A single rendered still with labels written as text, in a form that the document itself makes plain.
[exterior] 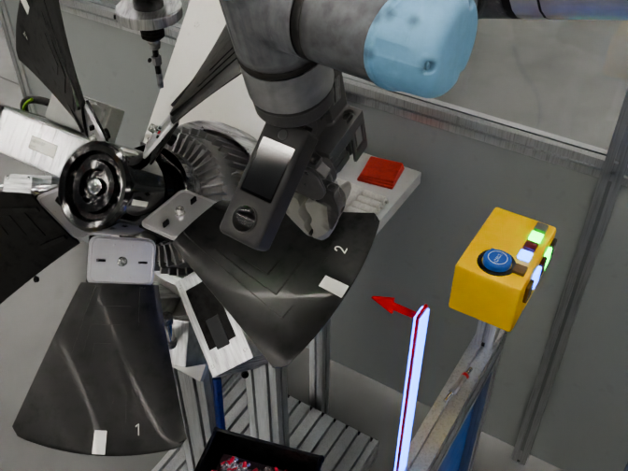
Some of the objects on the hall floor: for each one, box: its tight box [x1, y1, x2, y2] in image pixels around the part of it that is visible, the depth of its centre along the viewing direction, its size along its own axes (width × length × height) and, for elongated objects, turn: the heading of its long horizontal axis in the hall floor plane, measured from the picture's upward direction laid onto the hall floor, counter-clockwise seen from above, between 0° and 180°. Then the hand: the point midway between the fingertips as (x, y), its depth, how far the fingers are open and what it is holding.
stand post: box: [246, 363, 290, 447], centre depth 163 cm, size 4×9×115 cm, turn 58°
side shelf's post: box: [309, 318, 331, 414], centre depth 187 cm, size 4×4×83 cm
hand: (314, 235), depth 79 cm, fingers closed
